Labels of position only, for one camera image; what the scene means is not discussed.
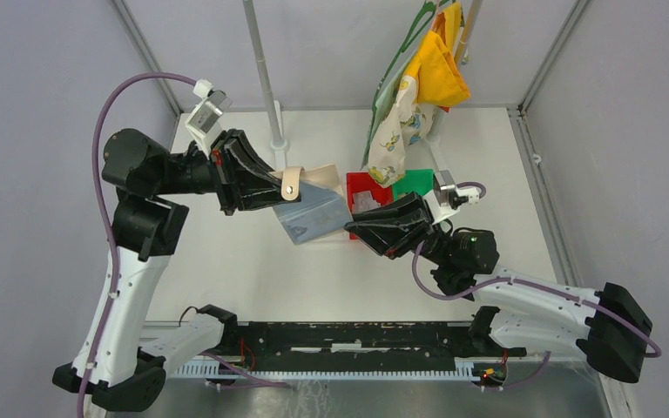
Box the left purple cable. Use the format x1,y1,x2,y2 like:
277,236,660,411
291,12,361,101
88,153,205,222
76,72,212,418

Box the white stand pole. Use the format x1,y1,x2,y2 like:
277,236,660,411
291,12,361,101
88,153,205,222
242,0,288,171

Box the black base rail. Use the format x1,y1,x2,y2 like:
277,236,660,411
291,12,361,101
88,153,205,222
213,321,526,372

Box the purple cable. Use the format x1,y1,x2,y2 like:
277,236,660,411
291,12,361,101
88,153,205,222
410,181,663,360
76,72,212,418

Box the white cable duct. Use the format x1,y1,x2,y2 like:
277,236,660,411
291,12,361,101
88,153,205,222
171,359,480,382

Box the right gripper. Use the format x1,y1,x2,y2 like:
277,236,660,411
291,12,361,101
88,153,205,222
343,191,452,267

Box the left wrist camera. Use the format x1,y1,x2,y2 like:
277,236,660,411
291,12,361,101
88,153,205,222
184,84,232,158

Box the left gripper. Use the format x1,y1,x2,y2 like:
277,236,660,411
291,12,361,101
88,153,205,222
155,127,304,214

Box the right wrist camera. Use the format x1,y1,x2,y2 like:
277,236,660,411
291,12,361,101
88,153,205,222
424,170,486,224

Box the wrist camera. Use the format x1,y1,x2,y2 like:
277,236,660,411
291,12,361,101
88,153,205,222
184,84,232,158
424,170,486,224

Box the white cards in red bin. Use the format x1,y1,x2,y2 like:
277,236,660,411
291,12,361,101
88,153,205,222
352,191,381,214

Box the yellow cloth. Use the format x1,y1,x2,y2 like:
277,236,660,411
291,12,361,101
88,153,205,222
400,2,470,109

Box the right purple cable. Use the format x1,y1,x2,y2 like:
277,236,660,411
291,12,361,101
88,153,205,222
410,181,663,360

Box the green clothes hanger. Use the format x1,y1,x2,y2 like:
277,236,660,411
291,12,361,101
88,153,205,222
362,0,456,168

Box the right stand pole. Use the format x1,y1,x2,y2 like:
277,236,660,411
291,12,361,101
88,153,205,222
424,0,484,174

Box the red plastic bin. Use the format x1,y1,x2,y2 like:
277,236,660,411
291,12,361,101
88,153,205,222
345,172,394,216

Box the patterned white cloth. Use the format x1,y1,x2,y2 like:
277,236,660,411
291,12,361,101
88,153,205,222
364,74,436,188

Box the tan leather card holder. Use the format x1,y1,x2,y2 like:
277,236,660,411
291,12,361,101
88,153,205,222
271,164,353,245

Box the green plastic bin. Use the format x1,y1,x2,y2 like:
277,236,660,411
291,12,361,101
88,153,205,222
391,169,434,200

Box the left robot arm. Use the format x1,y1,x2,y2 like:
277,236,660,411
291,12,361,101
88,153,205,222
52,128,282,412

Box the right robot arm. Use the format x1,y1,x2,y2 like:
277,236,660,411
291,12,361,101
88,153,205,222
345,184,662,383

